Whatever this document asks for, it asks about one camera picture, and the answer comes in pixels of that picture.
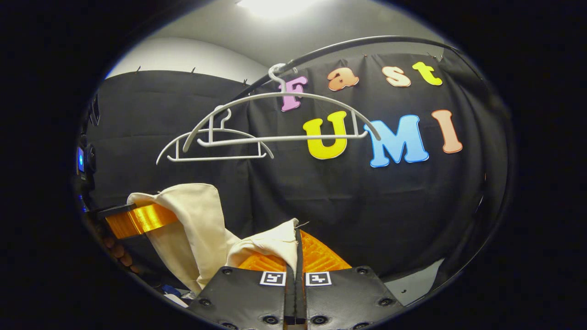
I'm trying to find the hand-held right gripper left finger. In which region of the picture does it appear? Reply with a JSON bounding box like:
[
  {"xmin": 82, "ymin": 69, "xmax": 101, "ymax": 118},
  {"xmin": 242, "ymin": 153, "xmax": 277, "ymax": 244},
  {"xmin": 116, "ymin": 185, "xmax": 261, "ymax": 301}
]
[{"xmin": 186, "ymin": 250, "xmax": 298, "ymax": 330}]

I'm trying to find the white flat panel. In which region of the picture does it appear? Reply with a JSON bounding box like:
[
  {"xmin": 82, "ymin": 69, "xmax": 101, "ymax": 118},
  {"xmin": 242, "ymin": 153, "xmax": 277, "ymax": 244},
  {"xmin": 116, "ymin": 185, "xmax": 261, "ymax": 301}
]
[{"xmin": 385, "ymin": 259, "xmax": 445, "ymax": 294}]

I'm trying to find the white plastic clothes hanger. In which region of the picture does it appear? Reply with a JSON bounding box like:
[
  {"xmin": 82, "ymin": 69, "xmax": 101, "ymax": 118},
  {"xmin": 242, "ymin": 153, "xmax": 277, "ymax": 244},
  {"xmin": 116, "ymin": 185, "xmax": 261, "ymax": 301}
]
[
  {"xmin": 156, "ymin": 106, "xmax": 275, "ymax": 165},
  {"xmin": 183, "ymin": 63, "xmax": 381, "ymax": 154}
]

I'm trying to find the black backdrop cloth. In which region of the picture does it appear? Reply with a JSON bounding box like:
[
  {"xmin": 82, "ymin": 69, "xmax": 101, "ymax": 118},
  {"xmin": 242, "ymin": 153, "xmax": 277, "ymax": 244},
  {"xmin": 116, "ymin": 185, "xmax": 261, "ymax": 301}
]
[{"xmin": 85, "ymin": 53, "xmax": 509, "ymax": 280}]

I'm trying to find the black clothes rail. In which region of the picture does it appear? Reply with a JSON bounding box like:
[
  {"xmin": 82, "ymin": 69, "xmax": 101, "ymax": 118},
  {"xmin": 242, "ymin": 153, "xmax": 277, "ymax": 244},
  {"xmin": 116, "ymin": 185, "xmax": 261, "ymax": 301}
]
[{"xmin": 229, "ymin": 36, "xmax": 514, "ymax": 275}]

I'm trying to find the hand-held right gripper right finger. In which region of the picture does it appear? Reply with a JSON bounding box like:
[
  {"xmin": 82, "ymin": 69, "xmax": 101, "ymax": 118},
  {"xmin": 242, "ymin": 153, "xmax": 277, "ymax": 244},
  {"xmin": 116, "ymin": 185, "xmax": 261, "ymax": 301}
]
[{"xmin": 293, "ymin": 228, "xmax": 405, "ymax": 330}]

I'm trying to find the cream button-up shirt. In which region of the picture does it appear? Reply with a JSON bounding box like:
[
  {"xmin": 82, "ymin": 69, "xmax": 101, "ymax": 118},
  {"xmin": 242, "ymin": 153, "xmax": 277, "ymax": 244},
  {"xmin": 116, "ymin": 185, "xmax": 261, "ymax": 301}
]
[{"xmin": 127, "ymin": 183, "xmax": 299, "ymax": 296}]

